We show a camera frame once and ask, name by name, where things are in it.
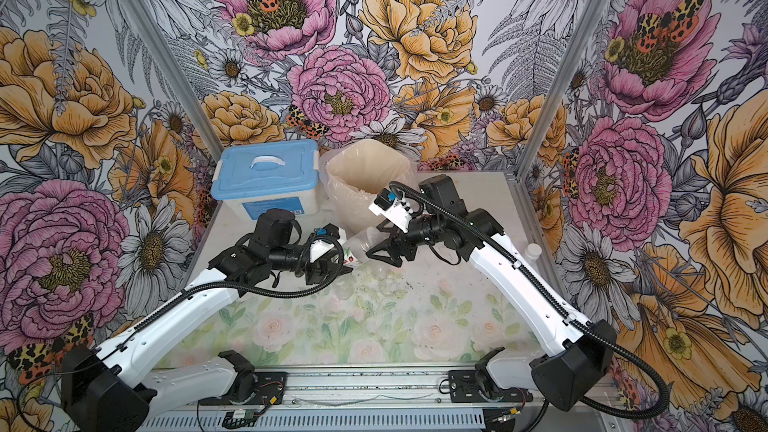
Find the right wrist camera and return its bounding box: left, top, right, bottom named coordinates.
left=368, top=188, right=416, bottom=232

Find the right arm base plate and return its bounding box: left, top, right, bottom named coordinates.
left=447, top=369, right=533, bottom=405

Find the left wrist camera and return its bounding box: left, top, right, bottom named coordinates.
left=309, top=224, right=347, bottom=263

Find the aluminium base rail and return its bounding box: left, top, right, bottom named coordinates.
left=141, top=364, right=633, bottom=431

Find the bin with plastic liner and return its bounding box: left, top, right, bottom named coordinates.
left=319, top=139, right=417, bottom=235

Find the small white pill bottle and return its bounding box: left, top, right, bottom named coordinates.
left=524, top=243, right=543, bottom=262

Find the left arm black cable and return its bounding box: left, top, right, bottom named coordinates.
left=128, top=233, right=346, bottom=337

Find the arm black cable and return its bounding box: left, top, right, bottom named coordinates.
left=388, top=181, right=670, bottom=420
left=128, top=233, right=346, bottom=337

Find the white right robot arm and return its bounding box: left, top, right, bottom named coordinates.
left=367, top=174, right=616, bottom=411

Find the tall jar with white lid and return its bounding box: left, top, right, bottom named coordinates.
left=343, top=227, right=388, bottom=269

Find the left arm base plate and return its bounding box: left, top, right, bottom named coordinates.
left=200, top=371, right=288, bottom=406

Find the blue lidded storage box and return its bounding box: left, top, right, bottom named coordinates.
left=211, top=139, right=319, bottom=221

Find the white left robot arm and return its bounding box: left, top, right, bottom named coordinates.
left=60, top=209, right=350, bottom=431

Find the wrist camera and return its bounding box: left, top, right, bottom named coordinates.
left=309, top=224, right=347, bottom=263
left=368, top=188, right=416, bottom=232

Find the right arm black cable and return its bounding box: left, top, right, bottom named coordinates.
left=388, top=181, right=670, bottom=420

